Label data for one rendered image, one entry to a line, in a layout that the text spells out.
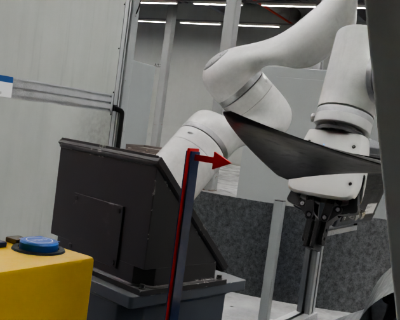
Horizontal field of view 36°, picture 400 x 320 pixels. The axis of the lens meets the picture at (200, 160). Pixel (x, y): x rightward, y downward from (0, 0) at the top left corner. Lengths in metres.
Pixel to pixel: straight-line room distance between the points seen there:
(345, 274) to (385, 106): 2.26
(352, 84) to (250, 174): 6.45
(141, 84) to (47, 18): 8.73
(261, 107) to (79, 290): 0.79
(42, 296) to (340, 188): 0.44
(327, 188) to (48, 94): 1.86
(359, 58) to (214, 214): 1.79
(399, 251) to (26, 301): 0.34
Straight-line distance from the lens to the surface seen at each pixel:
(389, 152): 0.38
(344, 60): 0.92
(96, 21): 2.78
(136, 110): 11.22
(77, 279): 0.65
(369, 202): 1.51
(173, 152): 1.22
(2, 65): 2.44
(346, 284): 2.62
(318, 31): 1.31
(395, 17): 0.33
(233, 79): 1.32
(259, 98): 1.34
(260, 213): 2.57
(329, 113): 0.89
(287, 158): 0.78
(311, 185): 0.88
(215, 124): 1.26
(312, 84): 7.12
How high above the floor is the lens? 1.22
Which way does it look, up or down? 3 degrees down
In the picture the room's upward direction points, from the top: 7 degrees clockwise
